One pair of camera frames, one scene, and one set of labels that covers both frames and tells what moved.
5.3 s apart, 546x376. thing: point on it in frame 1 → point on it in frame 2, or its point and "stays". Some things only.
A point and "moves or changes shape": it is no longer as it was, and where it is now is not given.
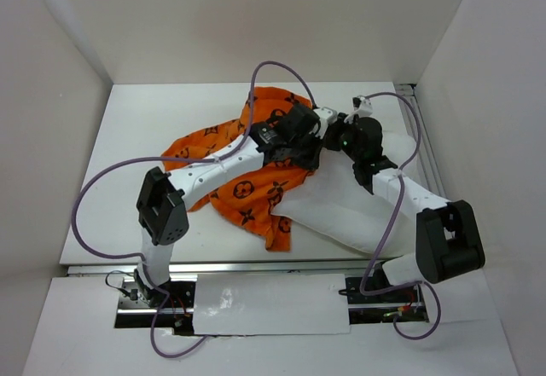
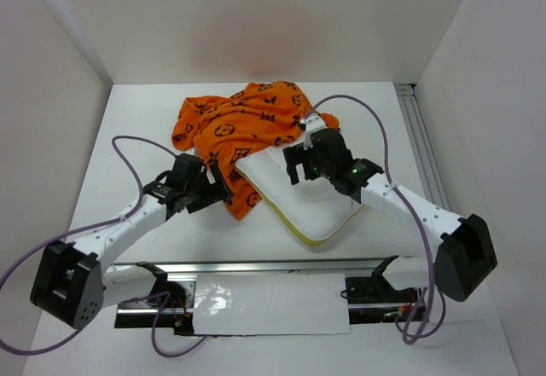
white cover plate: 228,303 stays
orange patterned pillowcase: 252,198 moves or changes shape
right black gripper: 334,129 → 294,155
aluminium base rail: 162,295 stays
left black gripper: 312,161 → 211,196
